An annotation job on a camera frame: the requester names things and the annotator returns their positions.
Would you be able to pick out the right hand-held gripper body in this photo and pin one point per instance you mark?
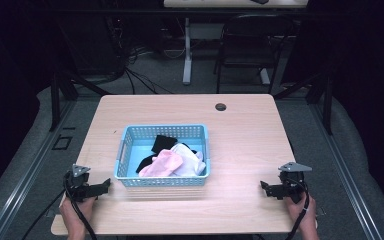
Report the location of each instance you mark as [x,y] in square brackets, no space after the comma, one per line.
[290,186]

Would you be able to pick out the black metal chair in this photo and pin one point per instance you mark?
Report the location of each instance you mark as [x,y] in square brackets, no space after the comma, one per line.
[253,40]

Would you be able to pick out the white sock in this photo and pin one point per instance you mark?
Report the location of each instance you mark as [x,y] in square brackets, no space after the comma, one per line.
[190,160]

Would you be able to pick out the pink sock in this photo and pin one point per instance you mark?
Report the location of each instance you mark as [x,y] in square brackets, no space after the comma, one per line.
[163,165]

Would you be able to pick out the black metal stand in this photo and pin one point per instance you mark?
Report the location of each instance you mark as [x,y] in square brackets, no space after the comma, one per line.
[60,93]
[323,96]

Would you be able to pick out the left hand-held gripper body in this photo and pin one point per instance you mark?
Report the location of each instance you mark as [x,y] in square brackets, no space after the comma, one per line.
[80,188]

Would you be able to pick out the person's right hand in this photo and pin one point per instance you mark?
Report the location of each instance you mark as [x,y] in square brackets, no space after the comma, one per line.
[301,213]

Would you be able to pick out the grey metal floor rail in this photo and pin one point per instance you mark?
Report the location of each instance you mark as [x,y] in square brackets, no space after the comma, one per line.
[343,173]
[30,173]

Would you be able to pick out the white desk leg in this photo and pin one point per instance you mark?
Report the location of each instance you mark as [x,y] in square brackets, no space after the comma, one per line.
[265,76]
[187,50]

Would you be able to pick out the black sock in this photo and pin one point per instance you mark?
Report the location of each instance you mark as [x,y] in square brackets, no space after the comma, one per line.
[162,143]

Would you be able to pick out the light blue plastic basket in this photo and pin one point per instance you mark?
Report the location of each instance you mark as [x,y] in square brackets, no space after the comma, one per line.
[131,153]

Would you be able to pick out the person's left hand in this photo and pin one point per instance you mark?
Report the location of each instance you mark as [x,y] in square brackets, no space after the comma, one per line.
[75,213]

